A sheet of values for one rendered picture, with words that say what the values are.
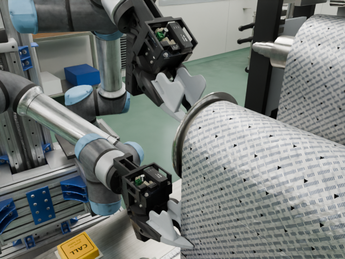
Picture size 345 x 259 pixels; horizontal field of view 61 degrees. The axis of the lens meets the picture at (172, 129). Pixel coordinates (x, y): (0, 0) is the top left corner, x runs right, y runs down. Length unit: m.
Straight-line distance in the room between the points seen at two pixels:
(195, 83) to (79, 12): 0.28
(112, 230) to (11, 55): 0.76
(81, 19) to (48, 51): 3.46
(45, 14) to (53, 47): 3.47
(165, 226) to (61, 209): 1.00
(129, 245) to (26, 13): 0.54
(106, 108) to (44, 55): 2.87
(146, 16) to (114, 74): 0.71
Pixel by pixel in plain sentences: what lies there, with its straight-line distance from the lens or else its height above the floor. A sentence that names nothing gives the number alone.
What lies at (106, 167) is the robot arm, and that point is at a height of 1.14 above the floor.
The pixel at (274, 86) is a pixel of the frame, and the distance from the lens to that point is 0.75.
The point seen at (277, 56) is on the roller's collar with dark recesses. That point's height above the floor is 1.33.
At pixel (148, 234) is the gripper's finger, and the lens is 0.52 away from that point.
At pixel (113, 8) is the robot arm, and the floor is 1.42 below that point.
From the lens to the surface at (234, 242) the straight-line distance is 0.41.
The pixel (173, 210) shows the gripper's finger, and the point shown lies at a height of 1.11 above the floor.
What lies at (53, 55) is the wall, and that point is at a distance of 4.11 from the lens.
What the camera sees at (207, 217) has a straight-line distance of 0.43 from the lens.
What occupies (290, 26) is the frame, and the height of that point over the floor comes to 1.37.
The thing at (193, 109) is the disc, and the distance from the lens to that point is 0.40.
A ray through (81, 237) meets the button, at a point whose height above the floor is 0.92.
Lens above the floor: 1.48
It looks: 28 degrees down
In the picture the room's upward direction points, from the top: straight up
